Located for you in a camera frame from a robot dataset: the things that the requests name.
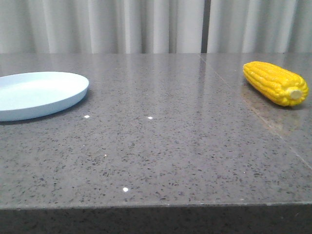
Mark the yellow corn cob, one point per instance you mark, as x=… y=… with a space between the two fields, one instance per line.
x=281 y=86

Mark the light blue round plate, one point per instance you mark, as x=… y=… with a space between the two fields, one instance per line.
x=37 y=94

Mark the white pleated curtain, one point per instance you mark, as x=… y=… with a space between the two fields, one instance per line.
x=155 y=26

